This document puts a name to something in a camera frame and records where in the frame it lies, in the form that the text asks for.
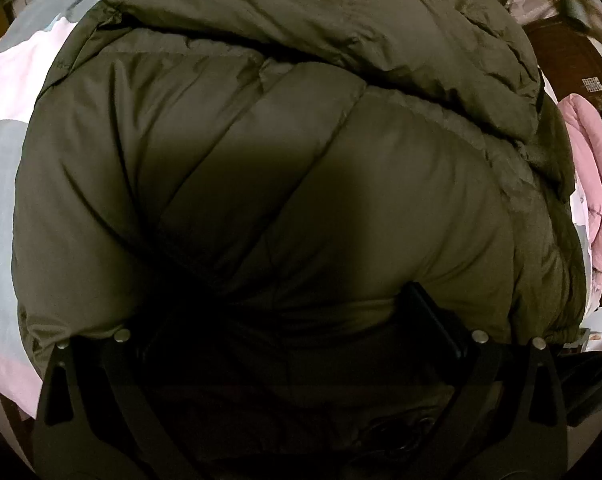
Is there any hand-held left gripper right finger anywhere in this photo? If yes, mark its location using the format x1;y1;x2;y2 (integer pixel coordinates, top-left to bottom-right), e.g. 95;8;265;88
400;281;569;480

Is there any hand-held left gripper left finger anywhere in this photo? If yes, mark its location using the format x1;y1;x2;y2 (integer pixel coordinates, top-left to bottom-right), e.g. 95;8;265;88
32;305;202;480

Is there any olive green puffer jacket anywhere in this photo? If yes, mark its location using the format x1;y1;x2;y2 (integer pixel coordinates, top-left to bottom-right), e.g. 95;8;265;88
12;0;589;461

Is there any pink puffer garment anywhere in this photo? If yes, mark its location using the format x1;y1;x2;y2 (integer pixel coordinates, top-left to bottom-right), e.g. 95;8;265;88
556;94;602;297

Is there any pink and grey bed sheet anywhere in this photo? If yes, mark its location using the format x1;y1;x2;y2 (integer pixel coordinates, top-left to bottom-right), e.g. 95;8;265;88
0;0;126;418

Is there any brown wooden cabinet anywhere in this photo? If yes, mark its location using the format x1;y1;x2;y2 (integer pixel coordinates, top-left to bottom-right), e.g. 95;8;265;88
523;16;602;109

